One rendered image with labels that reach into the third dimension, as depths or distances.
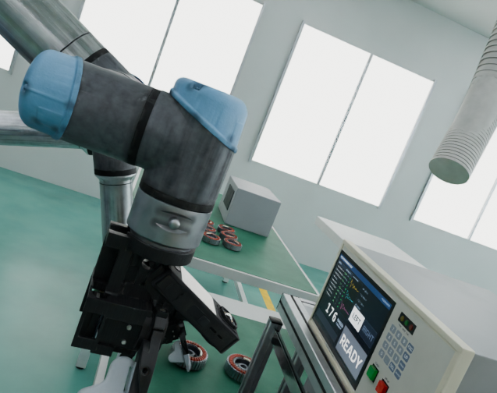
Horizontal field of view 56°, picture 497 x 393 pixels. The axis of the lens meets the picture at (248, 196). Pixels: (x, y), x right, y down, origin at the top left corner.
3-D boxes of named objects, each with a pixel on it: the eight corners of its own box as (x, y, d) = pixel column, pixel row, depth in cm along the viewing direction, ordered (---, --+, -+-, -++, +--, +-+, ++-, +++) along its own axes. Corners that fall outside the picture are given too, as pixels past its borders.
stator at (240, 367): (246, 390, 137) (250, 379, 137) (216, 369, 142) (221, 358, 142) (263, 378, 147) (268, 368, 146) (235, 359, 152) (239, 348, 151)
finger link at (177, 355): (172, 376, 133) (165, 343, 136) (192, 370, 135) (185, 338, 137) (171, 377, 131) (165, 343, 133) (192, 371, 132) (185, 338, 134)
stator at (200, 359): (170, 367, 134) (174, 356, 133) (167, 345, 144) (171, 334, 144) (207, 374, 137) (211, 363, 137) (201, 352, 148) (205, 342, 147)
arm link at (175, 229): (207, 199, 51) (218, 222, 43) (192, 237, 51) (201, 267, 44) (138, 177, 48) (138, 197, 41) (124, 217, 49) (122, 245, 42)
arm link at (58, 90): (44, 121, 50) (144, 157, 52) (1, 129, 39) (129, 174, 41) (67, 50, 49) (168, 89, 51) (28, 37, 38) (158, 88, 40)
